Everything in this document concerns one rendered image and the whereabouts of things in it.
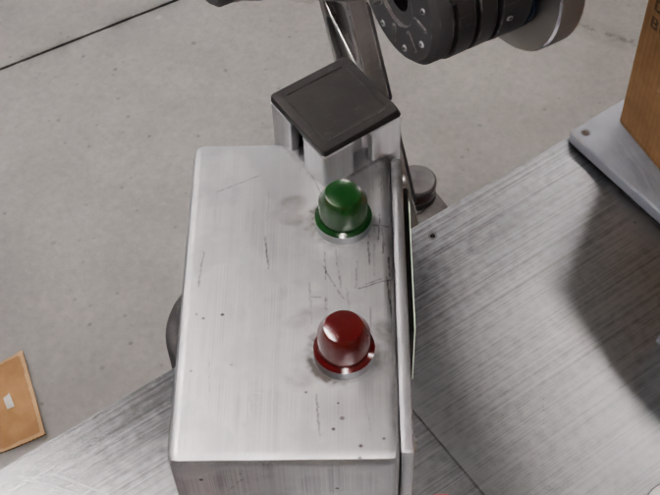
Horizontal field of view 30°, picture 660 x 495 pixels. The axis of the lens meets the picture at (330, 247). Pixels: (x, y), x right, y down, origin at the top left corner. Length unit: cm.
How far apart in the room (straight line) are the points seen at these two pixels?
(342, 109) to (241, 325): 11
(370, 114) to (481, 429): 71
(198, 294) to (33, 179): 206
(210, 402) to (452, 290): 83
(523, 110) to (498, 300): 135
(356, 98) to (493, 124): 203
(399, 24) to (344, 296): 68
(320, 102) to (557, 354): 76
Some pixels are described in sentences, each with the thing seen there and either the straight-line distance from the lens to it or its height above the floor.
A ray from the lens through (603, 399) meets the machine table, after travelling 127.
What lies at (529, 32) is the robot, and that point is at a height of 108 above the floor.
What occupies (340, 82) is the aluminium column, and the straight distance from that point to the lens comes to 59.
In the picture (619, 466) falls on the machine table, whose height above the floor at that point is 83.
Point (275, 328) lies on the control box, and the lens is 53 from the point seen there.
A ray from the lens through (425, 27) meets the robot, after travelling 114.
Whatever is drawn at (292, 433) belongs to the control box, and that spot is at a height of 148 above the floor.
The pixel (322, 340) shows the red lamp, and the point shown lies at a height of 149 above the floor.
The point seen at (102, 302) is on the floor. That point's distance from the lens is 237.
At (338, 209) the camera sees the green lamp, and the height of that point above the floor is 149.
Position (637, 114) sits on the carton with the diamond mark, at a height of 89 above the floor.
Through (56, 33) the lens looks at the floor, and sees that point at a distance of 288.
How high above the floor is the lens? 192
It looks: 53 degrees down
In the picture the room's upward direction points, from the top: 3 degrees counter-clockwise
